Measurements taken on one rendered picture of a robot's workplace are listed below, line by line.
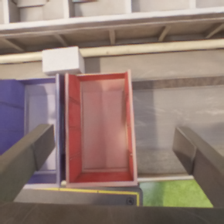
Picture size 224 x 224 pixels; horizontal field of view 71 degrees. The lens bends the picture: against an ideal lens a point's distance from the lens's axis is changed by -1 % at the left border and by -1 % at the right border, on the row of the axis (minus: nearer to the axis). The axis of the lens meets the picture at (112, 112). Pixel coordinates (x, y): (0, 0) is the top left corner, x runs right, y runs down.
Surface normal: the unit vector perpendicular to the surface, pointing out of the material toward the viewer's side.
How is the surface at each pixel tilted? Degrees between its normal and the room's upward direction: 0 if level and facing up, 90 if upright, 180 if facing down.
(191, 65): 0
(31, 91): 29
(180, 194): 0
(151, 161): 1
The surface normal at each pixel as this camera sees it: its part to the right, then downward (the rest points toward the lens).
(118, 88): -0.02, 0.36
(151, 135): -0.05, -0.13
